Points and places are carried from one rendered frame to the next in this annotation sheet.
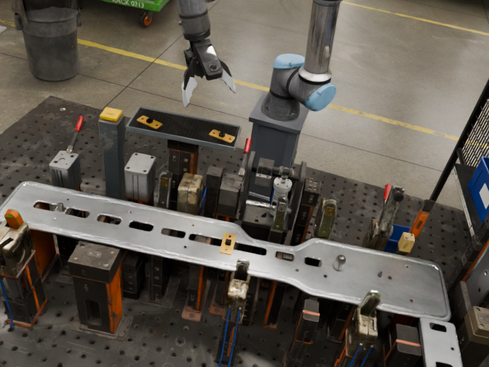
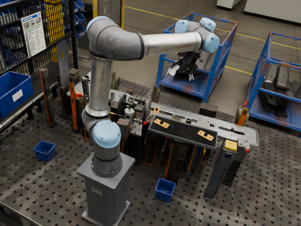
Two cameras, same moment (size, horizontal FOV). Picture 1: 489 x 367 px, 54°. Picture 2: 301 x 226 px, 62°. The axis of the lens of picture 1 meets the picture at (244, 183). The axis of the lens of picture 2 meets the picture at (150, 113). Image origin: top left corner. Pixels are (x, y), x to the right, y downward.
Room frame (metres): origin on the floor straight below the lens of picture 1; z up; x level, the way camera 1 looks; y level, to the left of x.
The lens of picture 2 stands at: (2.43, 0.20, 2.04)
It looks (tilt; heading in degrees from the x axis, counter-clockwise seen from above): 37 degrees down; 189
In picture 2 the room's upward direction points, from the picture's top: 8 degrees clockwise
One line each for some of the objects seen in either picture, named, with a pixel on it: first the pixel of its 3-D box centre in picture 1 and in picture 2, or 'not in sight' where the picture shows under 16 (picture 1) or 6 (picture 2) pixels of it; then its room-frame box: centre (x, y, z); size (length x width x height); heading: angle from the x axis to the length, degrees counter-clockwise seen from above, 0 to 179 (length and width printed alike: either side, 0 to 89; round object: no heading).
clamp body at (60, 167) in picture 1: (70, 199); (234, 162); (1.22, 0.60, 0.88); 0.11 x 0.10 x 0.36; 176
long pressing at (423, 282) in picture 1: (220, 245); (159, 110); (1.01, 0.04, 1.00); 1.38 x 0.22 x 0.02; 86
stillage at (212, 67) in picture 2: not in sight; (197, 56); (-1.32, 0.23, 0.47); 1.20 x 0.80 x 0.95; 168
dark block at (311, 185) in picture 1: (300, 230); (114, 129); (1.21, -0.22, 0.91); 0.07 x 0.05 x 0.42; 176
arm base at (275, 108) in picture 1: (282, 100); (106, 157); (1.67, -0.10, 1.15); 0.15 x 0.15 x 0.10
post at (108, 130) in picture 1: (114, 167); (218, 173); (1.38, 0.49, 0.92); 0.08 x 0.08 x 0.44; 86
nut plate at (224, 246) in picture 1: (228, 242); (156, 109); (1.01, 0.02, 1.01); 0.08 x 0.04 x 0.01; 177
